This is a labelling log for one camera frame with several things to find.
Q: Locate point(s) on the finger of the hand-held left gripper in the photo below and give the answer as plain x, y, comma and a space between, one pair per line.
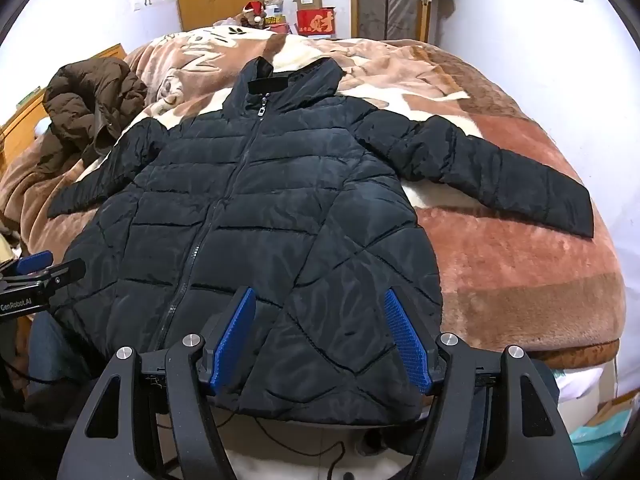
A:
65, 271
35, 260

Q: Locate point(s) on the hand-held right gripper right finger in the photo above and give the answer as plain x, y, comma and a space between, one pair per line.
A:
405, 345

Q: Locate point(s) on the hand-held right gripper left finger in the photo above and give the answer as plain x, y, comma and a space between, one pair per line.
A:
232, 340

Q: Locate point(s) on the black puffer jacket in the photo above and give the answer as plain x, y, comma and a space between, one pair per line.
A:
280, 200

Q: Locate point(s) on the person's jeans leg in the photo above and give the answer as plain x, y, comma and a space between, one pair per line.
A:
50, 345

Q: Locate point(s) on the brown printed fleece blanket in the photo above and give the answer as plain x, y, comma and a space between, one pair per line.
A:
500, 270

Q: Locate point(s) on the wooden headboard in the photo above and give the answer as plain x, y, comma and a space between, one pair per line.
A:
20, 130

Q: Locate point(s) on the brown puffer jacket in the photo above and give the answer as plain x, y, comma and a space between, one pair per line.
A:
85, 105

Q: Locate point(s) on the teal plastic packet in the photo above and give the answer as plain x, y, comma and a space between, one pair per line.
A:
595, 440

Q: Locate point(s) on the plush toy with santa hat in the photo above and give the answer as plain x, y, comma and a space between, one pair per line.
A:
252, 14

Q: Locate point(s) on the red gift box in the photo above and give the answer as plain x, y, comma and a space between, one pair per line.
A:
315, 22

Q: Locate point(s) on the white plastic packet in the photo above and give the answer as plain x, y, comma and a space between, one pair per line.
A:
274, 5

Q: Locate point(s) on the open cardboard box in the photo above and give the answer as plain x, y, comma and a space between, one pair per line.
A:
309, 0

